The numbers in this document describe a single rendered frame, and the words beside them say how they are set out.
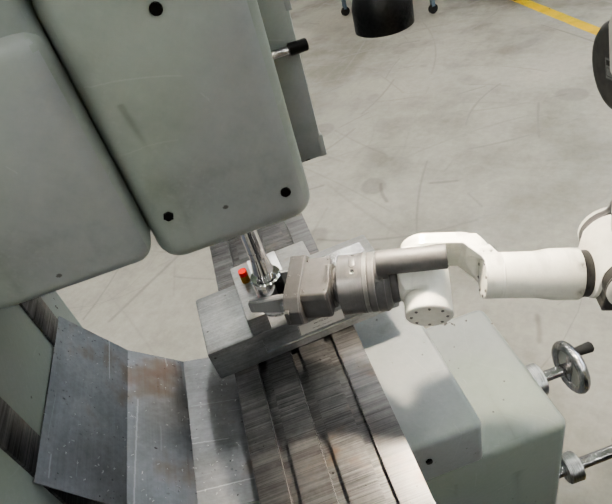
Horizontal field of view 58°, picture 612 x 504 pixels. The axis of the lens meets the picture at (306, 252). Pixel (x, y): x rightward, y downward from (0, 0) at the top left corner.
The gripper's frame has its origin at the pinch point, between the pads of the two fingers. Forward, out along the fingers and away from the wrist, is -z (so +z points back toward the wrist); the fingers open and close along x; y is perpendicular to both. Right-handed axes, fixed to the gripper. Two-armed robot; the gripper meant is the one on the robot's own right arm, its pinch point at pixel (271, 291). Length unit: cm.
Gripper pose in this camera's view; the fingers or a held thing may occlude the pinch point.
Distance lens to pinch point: 83.7
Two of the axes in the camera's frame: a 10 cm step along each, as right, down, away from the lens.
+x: -1.1, 6.6, -7.4
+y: 2.4, 7.4, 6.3
